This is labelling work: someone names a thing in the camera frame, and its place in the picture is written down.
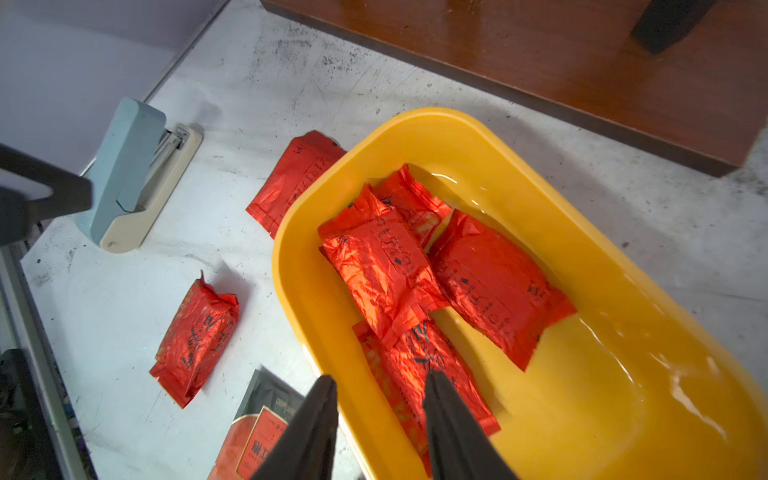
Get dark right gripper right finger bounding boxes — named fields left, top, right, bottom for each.
left=423, top=371, right=518, bottom=480

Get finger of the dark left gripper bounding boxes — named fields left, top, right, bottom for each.
left=1, top=144, right=93, bottom=246

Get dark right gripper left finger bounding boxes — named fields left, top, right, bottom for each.
left=251, top=375, right=339, bottom=479

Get red tea bag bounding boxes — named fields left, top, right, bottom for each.
left=150, top=277, right=240, bottom=408

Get red tea bags pile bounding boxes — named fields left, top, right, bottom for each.
left=318, top=167, right=576, bottom=463

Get yellow plastic storage box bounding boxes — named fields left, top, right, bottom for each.
left=273, top=108, right=767, bottom=479

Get light blue stapler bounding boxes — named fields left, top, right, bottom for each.
left=75, top=97, right=203, bottom=254

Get brown wooden tiered stand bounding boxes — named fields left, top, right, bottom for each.
left=265, top=1, right=767, bottom=177

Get aluminium frame profiles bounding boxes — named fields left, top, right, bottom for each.
left=1, top=245, right=88, bottom=479

